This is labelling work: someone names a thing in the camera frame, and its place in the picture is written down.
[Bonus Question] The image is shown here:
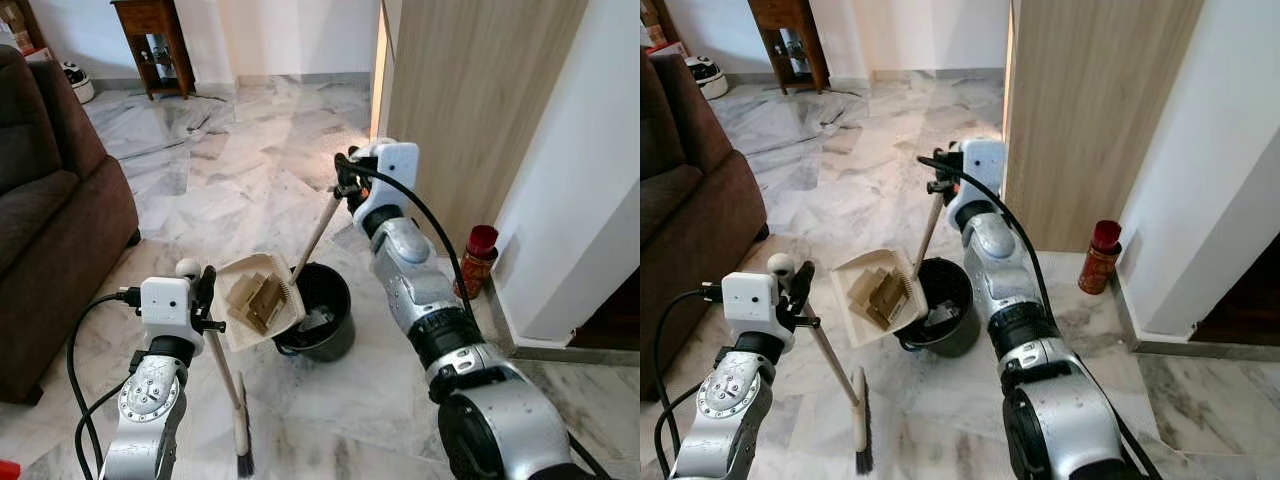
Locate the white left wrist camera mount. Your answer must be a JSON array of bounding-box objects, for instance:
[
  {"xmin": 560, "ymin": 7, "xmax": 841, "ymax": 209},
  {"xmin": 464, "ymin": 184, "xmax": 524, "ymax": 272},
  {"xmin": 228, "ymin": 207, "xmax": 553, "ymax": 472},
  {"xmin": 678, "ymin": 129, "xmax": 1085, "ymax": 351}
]
[
  {"xmin": 719, "ymin": 271, "xmax": 782, "ymax": 343},
  {"xmin": 139, "ymin": 276, "xmax": 194, "ymax": 347}
]

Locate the red spray can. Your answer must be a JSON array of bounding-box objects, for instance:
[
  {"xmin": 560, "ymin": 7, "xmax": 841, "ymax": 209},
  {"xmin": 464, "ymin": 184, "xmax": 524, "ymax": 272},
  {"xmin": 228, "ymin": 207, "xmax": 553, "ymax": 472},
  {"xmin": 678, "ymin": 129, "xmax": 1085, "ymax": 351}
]
[
  {"xmin": 459, "ymin": 224, "xmax": 500, "ymax": 300},
  {"xmin": 1077, "ymin": 219, "xmax": 1124, "ymax": 297}
]

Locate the dark wooden shelf unit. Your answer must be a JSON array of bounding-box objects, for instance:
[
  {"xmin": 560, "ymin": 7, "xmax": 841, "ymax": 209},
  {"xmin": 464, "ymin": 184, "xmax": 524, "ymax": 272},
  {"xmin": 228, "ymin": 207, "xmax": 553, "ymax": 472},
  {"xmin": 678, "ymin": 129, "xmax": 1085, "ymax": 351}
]
[
  {"xmin": 640, "ymin": 0, "xmax": 691, "ymax": 58},
  {"xmin": 0, "ymin": 0, "xmax": 50, "ymax": 61}
]

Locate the brown cardboard box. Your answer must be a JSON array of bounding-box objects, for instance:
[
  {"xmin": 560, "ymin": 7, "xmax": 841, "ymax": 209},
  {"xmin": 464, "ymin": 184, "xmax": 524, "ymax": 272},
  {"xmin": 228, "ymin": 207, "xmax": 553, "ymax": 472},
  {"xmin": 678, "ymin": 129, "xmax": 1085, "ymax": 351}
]
[
  {"xmin": 847, "ymin": 266, "xmax": 912, "ymax": 332},
  {"xmin": 224, "ymin": 269, "xmax": 290, "ymax": 337}
]

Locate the beige dustpan with handle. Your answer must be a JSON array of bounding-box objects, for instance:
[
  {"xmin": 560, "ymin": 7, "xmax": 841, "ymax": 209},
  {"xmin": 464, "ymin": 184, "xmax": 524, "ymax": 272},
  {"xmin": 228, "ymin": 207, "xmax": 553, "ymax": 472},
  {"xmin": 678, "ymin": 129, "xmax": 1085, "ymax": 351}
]
[
  {"xmin": 212, "ymin": 188, "xmax": 347, "ymax": 354},
  {"xmin": 831, "ymin": 188, "xmax": 947, "ymax": 349}
]

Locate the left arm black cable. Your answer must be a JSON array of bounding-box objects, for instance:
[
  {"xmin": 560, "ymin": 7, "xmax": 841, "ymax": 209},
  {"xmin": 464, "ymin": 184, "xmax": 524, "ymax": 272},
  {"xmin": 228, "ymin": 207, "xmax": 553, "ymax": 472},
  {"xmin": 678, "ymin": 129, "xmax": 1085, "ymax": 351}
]
[
  {"xmin": 66, "ymin": 287, "xmax": 144, "ymax": 480},
  {"xmin": 654, "ymin": 283, "xmax": 723, "ymax": 480}
]

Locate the dark wooden side table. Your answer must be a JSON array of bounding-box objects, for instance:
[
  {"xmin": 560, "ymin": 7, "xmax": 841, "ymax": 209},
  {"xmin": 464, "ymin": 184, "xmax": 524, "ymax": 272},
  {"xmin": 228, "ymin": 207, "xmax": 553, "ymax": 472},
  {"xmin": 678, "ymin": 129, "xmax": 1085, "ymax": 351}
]
[
  {"xmin": 747, "ymin": 0, "xmax": 832, "ymax": 96},
  {"xmin": 110, "ymin": 0, "xmax": 197, "ymax": 102}
]

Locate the wooden handled brush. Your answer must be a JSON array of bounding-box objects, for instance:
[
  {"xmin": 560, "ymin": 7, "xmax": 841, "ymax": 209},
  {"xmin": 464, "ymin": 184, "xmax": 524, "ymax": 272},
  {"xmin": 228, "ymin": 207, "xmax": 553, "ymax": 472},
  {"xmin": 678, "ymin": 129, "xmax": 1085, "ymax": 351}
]
[
  {"xmin": 174, "ymin": 257, "xmax": 257, "ymax": 479},
  {"xmin": 767, "ymin": 252, "xmax": 877, "ymax": 476}
]

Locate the brown sofa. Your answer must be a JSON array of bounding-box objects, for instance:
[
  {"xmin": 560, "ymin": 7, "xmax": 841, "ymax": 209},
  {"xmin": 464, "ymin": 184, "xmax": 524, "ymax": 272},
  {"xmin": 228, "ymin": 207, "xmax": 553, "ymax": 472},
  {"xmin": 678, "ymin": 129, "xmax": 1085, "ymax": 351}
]
[
  {"xmin": 640, "ymin": 48, "xmax": 770, "ymax": 403},
  {"xmin": 0, "ymin": 44, "xmax": 142, "ymax": 407}
]

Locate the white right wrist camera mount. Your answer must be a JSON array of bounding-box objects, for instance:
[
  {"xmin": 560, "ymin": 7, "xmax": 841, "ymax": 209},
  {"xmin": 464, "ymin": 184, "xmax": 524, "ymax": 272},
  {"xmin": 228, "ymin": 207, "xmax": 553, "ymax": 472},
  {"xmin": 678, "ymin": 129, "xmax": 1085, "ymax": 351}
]
[
  {"xmin": 354, "ymin": 140, "xmax": 422, "ymax": 229},
  {"xmin": 944, "ymin": 137, "xmax": 1009, "ymax": 219}
]

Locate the light wood wall panel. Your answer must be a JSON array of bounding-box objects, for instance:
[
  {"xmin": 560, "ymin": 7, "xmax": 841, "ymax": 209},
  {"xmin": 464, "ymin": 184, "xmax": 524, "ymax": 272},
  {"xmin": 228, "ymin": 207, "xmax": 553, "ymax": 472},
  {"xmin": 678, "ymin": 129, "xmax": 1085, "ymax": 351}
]
[
  {"xmin": 377, "ymin": 0, "xmax": 592, "ymax": 258},
  {"xmin": 1002, "ymin": 0, "xmax": 1207, "ymax": 254}
]

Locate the black bucket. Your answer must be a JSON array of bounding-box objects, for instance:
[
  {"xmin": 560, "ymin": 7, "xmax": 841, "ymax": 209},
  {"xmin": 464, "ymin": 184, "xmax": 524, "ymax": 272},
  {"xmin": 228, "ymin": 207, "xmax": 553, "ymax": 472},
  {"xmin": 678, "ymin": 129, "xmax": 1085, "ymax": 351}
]
[
  {"xmin": 272, "ymin": 262, "xmax": 356, "ymax": 363},
  {"xmin": 894, "ymin": 256, "xmax": 984, "ymax": 360}
]

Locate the dark wooden staircase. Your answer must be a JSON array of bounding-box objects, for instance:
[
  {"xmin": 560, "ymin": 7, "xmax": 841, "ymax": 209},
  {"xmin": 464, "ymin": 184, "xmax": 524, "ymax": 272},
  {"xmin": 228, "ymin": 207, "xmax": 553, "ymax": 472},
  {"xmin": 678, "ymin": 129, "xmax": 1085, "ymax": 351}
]
[
  {"xmin": 558, "ymin": 265, "xmax": 641, "ymax": 354},
  {"xmin": 1188, "ymin": 258, "xmax": 1280, "ymax": 349}
]

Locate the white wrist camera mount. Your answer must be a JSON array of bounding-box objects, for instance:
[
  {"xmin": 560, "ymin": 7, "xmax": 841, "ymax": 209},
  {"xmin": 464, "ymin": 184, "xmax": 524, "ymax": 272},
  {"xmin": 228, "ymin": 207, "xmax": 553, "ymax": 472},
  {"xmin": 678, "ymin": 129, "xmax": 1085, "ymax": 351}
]
[
  {"xmin": 139, "ymin": 276, "xmax": 194, "ymax": 347},
  {"xmin": 944, "ymin": 137, "xmax": 1009, "ymax": 219},
  {"xmin": 719, "ymin": 271, "xmax": 782, "ymax": 343},
  {"xmin": 354, "ymin": 140, "xmax": 422, "ymax": 229}
]

